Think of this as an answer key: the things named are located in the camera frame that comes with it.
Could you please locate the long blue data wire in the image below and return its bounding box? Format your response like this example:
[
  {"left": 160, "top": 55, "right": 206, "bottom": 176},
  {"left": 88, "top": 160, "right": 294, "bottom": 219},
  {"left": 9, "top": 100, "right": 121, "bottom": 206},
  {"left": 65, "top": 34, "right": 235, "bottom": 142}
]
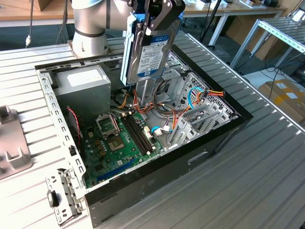
[{"left": 187, "top": 87, "right": 206, "bottom": 110}]

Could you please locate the black PC case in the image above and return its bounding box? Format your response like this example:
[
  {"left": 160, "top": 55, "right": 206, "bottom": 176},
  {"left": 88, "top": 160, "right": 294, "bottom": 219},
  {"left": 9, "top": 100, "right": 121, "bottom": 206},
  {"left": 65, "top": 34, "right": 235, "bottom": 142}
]
[{"left": 34, "top": 44, "right": 254, "bottom": 229}]

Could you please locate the small cardboard box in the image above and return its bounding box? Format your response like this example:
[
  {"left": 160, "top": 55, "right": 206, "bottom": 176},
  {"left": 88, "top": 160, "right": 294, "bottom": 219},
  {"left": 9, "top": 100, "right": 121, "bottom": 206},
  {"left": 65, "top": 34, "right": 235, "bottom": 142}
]
[{"left": 30, "top": 0, "right": 52, "bottom": 11}]

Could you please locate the black RAM slot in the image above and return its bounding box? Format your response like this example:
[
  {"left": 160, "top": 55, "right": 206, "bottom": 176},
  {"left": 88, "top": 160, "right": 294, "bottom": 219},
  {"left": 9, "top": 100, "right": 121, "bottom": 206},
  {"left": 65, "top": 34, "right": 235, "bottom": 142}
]
[
  {"left": 122, "top": 116, "right": 145, "bottom": 156},
  {"left": 132, "top": 114, "right": 154, "bottom": 153},
  {"left": 125, "top": 116, "right": 148, "bottom": 155},
  {"left": 128, "top": 115, "right": 151, "bottom": 154}
]

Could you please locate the orange red wire bundle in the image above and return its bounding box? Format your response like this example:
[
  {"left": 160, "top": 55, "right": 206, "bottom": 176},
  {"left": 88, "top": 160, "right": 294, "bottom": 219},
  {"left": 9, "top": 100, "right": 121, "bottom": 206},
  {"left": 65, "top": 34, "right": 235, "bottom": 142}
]
[{"left": 132, "top": 88, "right": 155, "bottom": 115}]

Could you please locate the hard disk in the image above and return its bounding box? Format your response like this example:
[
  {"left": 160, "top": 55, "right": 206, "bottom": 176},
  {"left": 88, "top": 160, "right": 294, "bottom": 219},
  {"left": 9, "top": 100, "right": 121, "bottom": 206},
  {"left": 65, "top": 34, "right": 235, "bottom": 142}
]
[{"left": 120, "top": 11, "right": 184, "bottom": 86}]

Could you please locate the metal slat shelf table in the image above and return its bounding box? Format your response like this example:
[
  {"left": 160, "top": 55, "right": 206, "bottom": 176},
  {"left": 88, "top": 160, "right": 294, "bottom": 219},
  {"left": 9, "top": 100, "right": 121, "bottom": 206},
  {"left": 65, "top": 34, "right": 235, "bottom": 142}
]
[{"left": 230, "top": 18, "right": 305, "bottom": 70}]

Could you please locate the wooden desk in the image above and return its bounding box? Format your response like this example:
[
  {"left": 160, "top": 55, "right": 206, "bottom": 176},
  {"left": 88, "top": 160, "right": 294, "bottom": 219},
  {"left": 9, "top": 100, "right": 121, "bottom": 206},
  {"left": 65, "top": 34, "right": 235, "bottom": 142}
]
[{"left": 0, "top": 0, "right": 288, "bottom": 46}]

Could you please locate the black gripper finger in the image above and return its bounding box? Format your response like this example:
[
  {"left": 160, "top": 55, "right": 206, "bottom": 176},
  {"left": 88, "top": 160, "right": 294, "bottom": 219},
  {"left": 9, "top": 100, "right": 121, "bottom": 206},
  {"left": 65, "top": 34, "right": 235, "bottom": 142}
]
[
  {"left": 126, "top": 0, "right": 145, "bottom": 15},
  {"left": 140, "top": 0, "right": 186, "bottom": 48}
]

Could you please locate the perforated metal disk bay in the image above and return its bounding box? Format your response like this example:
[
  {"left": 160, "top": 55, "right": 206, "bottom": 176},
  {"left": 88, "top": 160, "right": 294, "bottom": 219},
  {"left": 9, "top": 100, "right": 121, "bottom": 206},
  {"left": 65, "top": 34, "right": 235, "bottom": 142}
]
[{"left": 166, "top": 71, "right": 240, "bottom": 150}]

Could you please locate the green motherboard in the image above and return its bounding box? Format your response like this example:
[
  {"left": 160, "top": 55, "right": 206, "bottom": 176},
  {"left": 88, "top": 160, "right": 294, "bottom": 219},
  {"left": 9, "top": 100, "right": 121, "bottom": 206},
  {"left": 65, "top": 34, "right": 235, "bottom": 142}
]
[{"left": 81, "top": 111, "right": 165, "bottom": 189}]

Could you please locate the grey parts rack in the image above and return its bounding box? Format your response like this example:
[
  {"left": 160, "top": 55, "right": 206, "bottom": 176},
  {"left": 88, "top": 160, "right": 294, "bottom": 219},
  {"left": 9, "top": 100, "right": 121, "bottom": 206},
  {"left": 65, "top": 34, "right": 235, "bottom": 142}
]
[{"left": 0, "top": 104, "right": 33, "bottom": 181}]

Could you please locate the blue expansion slot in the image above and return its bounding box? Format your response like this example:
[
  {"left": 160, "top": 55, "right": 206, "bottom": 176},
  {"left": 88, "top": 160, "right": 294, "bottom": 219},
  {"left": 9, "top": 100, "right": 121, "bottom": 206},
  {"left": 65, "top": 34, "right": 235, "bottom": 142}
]
[{"left": 97, "top": 158, "right": 137, "bottom": 182}]

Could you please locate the CPU socket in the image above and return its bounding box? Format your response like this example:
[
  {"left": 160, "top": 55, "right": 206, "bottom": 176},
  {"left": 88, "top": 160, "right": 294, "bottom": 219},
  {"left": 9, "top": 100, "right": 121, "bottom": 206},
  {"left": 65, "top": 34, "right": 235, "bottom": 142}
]
[{"left": 106, "top": 135, "right": 126, "bottom": 152}]

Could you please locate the large labelled cardboard box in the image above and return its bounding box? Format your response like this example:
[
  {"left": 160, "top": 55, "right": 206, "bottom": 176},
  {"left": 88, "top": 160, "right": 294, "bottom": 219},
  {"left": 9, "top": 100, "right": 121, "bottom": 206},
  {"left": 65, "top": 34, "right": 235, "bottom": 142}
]
[{"left": 258, "top": 80, "right": 305, "bottom": 125}]

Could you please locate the black case fan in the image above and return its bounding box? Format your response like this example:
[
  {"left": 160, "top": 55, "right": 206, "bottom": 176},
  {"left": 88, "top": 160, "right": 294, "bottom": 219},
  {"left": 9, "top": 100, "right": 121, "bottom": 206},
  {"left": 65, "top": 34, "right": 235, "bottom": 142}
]
[{"left": 66, "top": 107, "right": 85, "bottom": 158}]

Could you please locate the metal optical drive cage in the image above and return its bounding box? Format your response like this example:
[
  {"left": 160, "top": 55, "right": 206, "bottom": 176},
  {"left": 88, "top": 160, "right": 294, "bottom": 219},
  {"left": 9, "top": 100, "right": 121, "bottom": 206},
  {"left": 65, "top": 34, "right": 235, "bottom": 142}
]
[{"left": 130, "top": 51, "right": 189, "bottom": 108}]

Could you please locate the short blue data wire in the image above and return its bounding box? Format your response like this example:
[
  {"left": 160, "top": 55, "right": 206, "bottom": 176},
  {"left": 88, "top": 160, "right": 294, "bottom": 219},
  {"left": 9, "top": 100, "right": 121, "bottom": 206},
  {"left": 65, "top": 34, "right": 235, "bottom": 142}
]
[{"left": 151, "top": 125, "right": 173, "bottom": 137}]

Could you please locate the grey power supply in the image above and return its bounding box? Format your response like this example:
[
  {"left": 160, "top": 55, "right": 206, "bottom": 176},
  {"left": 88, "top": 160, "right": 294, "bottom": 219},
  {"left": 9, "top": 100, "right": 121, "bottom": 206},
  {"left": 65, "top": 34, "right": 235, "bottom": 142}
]
[{"left": 51, "top": 64, "right": 112, "bottom": 122}]

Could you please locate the metal socket cover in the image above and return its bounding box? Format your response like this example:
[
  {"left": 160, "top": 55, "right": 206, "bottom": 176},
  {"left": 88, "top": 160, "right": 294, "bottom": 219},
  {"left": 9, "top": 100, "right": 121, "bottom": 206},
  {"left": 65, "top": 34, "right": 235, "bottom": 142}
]
[{"left": 95, "top": 114, "right": 120, "bottom": 139}]

